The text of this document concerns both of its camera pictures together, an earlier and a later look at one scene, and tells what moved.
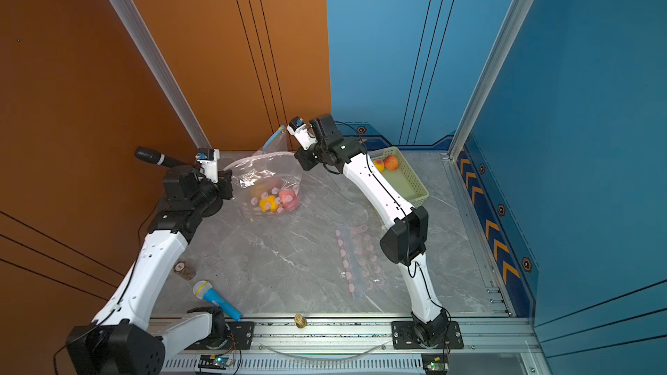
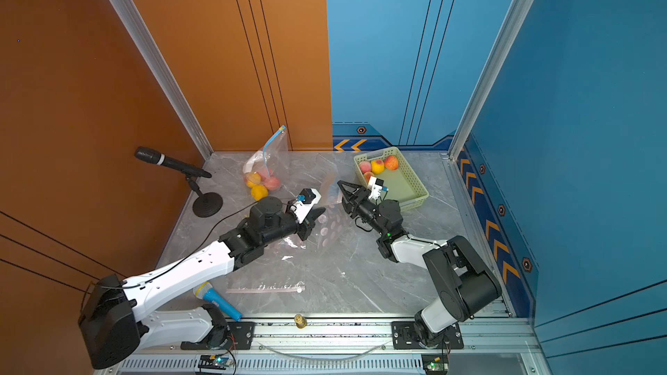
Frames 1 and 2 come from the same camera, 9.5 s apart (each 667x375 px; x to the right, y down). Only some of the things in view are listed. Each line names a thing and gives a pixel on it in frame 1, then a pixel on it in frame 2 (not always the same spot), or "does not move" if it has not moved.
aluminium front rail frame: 363,347 does not move
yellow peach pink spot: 379,165 does not move
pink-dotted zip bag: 361,262 → 333,238
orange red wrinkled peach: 391,162 does not move
